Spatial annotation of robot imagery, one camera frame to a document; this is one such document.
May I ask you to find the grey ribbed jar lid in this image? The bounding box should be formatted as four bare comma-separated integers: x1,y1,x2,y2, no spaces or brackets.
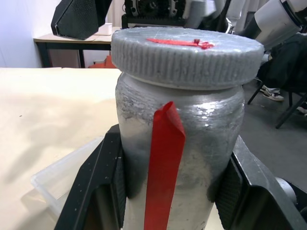
110,26,265,90

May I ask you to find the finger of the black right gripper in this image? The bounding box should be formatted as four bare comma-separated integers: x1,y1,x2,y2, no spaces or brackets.
51,0,113,41

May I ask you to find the long red tape strip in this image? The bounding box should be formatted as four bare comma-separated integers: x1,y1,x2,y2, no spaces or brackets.
143,101,187,230

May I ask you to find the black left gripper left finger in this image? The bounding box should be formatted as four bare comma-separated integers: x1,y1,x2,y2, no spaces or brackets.
54,124,129,230

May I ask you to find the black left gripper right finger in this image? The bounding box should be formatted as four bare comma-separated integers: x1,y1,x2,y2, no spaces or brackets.
208,135,307,230

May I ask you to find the wooden desk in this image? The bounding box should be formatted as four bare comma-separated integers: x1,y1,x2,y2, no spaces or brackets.
33,26,120,69

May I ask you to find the red object under desk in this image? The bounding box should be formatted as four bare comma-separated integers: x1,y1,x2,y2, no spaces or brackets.
88,56,116,69

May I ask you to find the black chair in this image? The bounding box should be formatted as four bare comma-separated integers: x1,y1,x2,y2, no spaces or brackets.
247,78,307,129

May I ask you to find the grey plastic jar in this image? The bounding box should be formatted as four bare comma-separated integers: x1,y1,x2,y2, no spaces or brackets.
114,71,246,230

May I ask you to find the short red tape strip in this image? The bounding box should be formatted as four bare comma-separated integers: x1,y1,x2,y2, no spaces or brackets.
146,37,214,50

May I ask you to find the clear plastic box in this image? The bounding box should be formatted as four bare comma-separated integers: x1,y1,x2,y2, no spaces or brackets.
30,136,106,218

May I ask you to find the seated person in dark clothes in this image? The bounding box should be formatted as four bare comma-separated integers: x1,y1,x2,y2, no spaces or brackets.
254,32,307,113

